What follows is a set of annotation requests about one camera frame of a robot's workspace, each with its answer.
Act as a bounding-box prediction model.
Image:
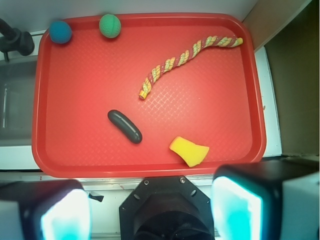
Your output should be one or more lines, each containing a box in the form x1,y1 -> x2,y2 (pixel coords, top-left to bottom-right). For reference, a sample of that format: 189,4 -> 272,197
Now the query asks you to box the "green ball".
99,14 -> 122,39

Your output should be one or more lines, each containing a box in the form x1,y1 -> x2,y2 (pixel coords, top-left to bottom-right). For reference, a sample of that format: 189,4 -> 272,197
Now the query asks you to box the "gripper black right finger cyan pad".
210,159 -> 320,240

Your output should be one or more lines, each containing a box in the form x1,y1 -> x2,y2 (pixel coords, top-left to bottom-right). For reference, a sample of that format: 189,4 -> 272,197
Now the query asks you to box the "black capsule-shaped object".
107,109 -> 143,144

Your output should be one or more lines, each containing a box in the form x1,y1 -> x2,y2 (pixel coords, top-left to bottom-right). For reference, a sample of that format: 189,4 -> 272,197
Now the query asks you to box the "blue ball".
49,20 -> 72,44

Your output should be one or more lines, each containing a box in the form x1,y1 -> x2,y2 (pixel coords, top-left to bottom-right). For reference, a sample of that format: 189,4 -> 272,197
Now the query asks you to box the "red plastic tray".
32,13 -> 266,178

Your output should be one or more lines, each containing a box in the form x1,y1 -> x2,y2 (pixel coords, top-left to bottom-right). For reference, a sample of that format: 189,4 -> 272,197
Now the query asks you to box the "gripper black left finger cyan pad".
0,179 -> 92,240

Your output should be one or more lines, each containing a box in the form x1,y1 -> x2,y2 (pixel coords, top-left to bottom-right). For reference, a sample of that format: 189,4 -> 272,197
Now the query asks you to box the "yellow sponge piece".
169,136 -> 210,168

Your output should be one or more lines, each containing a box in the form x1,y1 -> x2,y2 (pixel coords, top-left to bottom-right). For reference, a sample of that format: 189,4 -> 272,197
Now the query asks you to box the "multicolored twisted rope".
138,35 -> 244,101

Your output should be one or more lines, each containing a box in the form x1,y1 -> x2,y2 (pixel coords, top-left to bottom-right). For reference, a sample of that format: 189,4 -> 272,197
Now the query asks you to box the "stainless steel sink basin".
0,56 -> 38,147

